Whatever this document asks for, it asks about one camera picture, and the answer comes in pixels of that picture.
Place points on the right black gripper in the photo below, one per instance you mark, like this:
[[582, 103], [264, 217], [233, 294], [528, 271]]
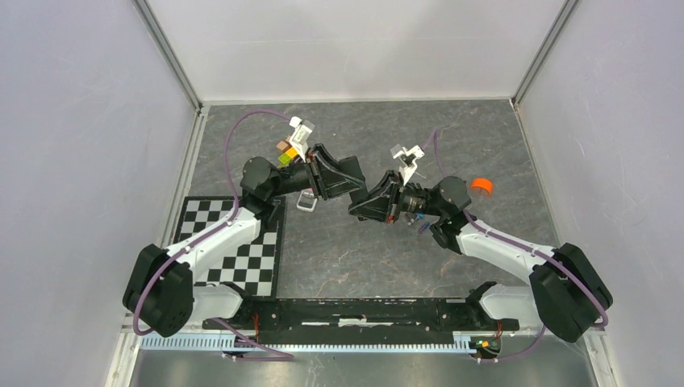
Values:
[[382, 202]]

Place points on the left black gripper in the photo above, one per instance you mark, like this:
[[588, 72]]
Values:
[[329, 176]]

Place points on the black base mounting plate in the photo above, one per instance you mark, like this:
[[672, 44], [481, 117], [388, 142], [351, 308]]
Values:
[[364, 320]]

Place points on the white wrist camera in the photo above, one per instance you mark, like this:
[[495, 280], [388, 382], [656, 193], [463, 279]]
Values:
[[407, 158], [298, 140]]

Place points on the tan wooden block pair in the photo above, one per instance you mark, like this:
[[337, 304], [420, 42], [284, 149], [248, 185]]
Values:
[[283, 146]]

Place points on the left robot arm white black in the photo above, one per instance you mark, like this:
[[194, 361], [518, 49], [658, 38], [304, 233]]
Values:
[[160, 290]]

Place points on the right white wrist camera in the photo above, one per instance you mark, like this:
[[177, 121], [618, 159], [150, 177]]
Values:
[[407, 158]]

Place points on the orange tape roll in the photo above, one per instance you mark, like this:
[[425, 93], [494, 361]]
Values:
[[481, 185]]

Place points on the white remote control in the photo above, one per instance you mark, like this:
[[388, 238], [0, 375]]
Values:
[[307, 201]]

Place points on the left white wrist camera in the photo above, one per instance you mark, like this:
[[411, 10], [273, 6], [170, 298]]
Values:
[[298, 140]]

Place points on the green yellow block stack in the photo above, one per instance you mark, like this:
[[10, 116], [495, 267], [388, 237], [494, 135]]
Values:
[[287, 157]]

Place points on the black white checkerboard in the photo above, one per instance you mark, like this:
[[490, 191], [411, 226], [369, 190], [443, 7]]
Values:
[[254, 267]]

